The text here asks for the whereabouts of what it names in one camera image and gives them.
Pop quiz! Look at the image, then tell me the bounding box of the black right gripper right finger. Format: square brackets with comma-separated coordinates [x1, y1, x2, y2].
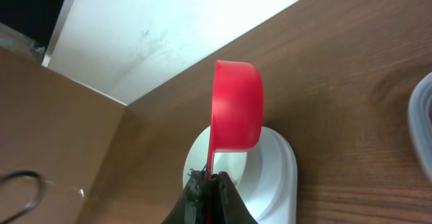
[211, 171, 257, 224]

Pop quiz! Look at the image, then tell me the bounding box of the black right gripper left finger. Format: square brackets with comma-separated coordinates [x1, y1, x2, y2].
[162, 169, 209, 224]

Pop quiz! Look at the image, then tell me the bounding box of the orange measuring scoop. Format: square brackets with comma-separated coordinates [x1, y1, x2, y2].
[207, 60, 264, 173]

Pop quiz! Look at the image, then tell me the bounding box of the white digital kitchen scale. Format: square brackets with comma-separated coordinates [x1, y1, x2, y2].
[184, 125, 298, 224]

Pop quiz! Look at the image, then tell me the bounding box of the white round bowl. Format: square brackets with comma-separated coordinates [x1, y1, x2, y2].
[183, 128, 265, 218]

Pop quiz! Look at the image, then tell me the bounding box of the clear plastic container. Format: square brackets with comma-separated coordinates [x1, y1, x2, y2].
[408, 73, 431, 181]

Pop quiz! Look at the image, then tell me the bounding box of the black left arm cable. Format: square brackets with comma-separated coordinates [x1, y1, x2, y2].
[0, 170, 47, 224]

